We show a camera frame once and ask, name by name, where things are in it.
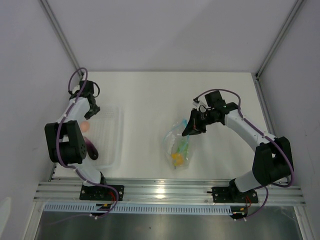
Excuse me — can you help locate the yellow toy lemon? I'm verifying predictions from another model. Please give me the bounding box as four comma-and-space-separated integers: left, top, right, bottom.
170, 152, 185, 167

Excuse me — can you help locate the left aluminium frame post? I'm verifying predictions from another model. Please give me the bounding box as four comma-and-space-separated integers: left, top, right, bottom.
38, 0, 81, 70

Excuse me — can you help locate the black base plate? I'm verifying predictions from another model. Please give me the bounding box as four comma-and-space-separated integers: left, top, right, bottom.
207, 186, 259, 204
79, 185, 116, 201

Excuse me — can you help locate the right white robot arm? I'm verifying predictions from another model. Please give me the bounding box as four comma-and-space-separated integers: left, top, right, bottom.
182, 89, 295, 202

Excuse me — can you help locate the white slotted cable duct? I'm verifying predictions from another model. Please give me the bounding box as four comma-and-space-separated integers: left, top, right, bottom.
43, 202, 233, 216

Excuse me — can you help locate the aluminium frame post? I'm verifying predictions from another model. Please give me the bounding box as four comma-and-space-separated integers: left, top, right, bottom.
255, 0, 307, 81
38, 0, 81, 70

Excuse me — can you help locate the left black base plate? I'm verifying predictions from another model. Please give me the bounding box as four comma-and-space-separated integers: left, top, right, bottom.
79, 185, 116, 201

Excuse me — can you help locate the peach coloured egg toy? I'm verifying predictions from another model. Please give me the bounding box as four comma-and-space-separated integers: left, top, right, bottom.
80, 121, 90, 133

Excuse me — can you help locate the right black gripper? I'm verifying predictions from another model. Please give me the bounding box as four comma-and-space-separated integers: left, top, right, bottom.
182, 108, 219, 137

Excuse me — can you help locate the purple toy eggplant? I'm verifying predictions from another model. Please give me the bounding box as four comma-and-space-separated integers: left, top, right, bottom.
83, 136, 99, 161

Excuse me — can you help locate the right aluminium frame post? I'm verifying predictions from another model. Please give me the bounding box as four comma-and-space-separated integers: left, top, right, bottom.
255, 0, 307, 81

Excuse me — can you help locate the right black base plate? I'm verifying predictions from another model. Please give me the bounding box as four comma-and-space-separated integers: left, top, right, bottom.
207, 186, 259, 204

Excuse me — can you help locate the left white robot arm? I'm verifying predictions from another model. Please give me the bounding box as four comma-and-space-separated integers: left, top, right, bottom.
44, 80, 109, 200

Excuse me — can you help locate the clear zip top bag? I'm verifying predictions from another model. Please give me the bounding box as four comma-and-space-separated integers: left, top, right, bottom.
162, 118, 191, 170

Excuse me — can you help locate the white perforated plastic basket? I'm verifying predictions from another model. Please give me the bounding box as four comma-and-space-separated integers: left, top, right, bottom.
83, 104, 124, 170

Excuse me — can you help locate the green toy vegetable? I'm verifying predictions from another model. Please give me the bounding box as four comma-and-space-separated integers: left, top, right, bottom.
176, 139, 189, 155

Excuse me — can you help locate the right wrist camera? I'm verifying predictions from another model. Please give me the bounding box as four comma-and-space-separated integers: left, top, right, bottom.
192, 98, 207, 113

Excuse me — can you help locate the aluminium mounting rail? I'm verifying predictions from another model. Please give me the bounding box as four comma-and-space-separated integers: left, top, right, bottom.
33, 177, 306, 207

